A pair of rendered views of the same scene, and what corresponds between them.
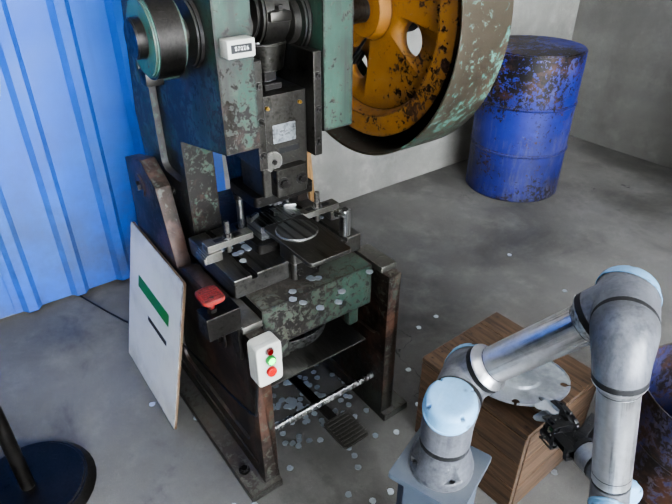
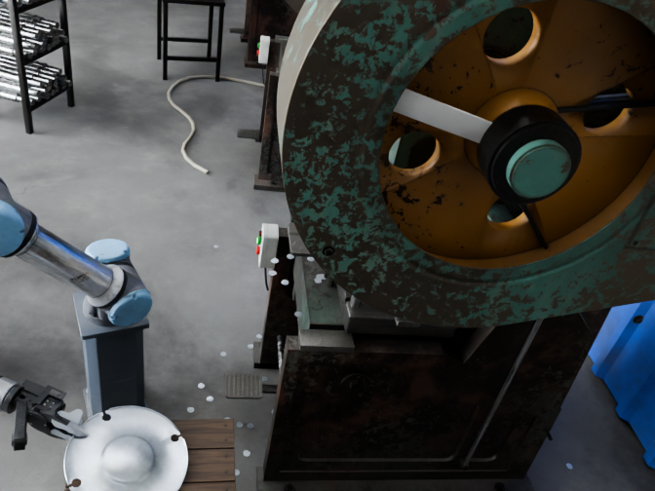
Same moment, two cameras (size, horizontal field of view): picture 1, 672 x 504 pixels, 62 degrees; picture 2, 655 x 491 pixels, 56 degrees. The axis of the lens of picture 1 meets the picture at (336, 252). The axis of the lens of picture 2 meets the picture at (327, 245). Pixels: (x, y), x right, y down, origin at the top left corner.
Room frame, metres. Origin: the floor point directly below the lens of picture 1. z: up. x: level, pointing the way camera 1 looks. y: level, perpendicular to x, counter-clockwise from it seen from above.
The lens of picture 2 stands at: (1.89, -1.18, 1.76)
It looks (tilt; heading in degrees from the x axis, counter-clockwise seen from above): 36 degrees down; 113
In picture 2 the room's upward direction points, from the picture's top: 12 degrees clockwise
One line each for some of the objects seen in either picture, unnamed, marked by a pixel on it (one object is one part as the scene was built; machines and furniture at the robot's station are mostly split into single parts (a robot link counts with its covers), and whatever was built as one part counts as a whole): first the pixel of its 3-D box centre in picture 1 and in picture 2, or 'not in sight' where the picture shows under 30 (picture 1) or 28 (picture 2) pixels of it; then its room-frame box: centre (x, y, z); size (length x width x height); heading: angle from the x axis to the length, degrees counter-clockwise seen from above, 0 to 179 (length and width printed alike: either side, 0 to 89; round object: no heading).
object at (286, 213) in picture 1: (275, 220); not in sight; (1.51, 0.19, 0.76); 0.15 x 0.09 x 0.05; 127
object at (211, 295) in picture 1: (211, 305); not in sight; (1.13, 0.32, 0.72); 0.07 x 0.06 x 0.08; 37
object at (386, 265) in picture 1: (320, 256); (434, 396); (1.78, 0.06, 0.45); 0.92 x 0.12 x 0.90; 37
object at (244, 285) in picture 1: (276, 243); (386, 272); (1.51, 0.19, 0.68); 0.45 x 0.30 x 0.06; 127
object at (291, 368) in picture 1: (280, 331); not in sight; (1.52, 0.20, 0.31); 0.43 x 0.42 x 0.01; 127
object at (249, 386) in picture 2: (305, 390); (313, 391); (1.40, 0.11, 0.14); 0.59 x 0.10 x 0.05; 37
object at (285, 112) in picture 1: (276, 137); not in sight; (1.48, 0.16, 1.04); 0.17 x 0.15 x 0.30; 37
